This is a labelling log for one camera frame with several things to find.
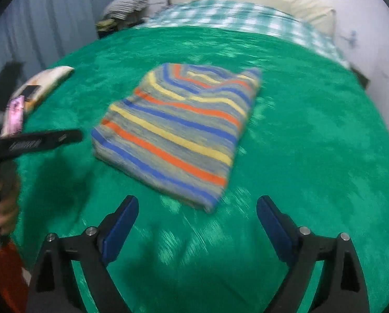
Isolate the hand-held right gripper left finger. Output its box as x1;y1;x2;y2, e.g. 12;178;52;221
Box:
27;195;139;313

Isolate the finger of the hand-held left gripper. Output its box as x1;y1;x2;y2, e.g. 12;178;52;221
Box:
0;129;83;161

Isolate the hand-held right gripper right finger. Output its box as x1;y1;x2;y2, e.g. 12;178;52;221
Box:
256;195;371;313

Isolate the striped knit sweater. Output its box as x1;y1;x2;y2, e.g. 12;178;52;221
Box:
91;63;263;214

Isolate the pile of striped clothes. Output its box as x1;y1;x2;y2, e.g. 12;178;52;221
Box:
95;0;149;38

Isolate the person's left hand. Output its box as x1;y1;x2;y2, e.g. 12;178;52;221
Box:
0;162;21;236

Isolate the pink packet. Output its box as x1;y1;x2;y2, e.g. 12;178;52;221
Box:
1;96;26;137

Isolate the small black item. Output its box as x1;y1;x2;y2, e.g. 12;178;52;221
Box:
23;85;41;99

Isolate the cream printed cushion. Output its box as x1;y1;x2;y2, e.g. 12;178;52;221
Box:
1;66;75;137

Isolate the green floral blanket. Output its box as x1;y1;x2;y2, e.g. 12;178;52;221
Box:
10;26;389;313

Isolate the pale blue curtain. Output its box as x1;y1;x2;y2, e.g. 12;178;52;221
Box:
0;0;129;111

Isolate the orange rug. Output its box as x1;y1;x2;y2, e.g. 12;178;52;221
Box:
0;239;29;313

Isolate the dark nightstand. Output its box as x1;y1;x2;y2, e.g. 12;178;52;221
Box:
349;67;370;89

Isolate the green checkered bed sheet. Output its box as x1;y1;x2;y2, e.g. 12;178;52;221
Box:
142;0;350;69

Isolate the white wall hook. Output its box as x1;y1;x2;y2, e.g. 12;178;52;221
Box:
341;30;360;48

